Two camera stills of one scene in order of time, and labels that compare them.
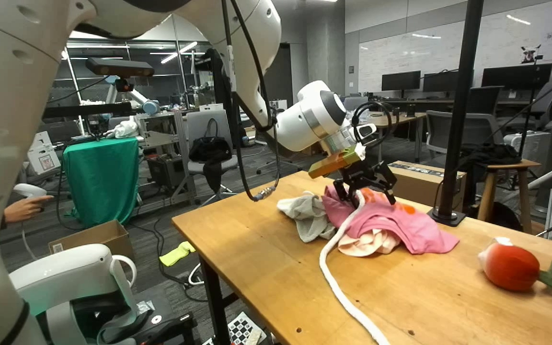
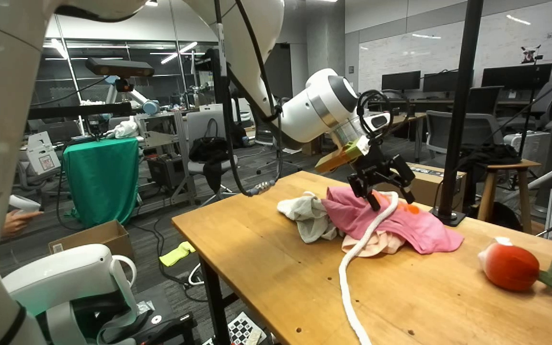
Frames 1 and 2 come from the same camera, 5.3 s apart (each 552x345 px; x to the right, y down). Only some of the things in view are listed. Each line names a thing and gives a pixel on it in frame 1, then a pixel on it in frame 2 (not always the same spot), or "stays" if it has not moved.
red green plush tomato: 513,266 stays
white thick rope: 324,270 -> 345,259
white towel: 308,214 stays
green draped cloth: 101,180 stays
